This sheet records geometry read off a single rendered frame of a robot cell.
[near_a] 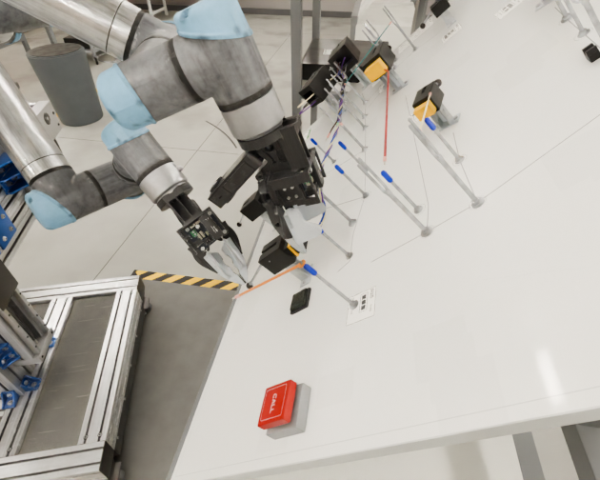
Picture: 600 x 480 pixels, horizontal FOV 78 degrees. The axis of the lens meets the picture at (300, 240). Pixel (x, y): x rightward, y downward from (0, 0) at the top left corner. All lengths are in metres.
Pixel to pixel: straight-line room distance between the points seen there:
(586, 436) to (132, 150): 0.82
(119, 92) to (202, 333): 1.55
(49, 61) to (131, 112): 3.52
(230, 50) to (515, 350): 0.41
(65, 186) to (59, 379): 1.11
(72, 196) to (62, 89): 3.34
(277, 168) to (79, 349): 1.43
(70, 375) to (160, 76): 1.43
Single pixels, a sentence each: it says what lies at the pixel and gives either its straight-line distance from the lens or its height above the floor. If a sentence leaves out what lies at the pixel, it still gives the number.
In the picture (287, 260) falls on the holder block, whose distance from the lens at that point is 0.63.
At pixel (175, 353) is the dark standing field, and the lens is 1.90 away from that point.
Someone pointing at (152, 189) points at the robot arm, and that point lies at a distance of 0.70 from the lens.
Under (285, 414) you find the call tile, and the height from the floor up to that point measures 1.11.
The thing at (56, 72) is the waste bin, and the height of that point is 0.50.
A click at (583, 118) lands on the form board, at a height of 1.38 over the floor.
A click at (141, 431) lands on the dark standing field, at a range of 1.78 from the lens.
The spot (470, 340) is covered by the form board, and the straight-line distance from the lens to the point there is 0.40.
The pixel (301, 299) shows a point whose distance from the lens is 0.63.
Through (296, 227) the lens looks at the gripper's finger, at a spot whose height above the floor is 1.19.
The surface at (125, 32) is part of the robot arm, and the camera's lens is 0.61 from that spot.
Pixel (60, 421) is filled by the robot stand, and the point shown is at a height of 0.21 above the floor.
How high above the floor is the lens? 1.55
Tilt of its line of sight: 42 degrees down
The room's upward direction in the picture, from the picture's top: straight up
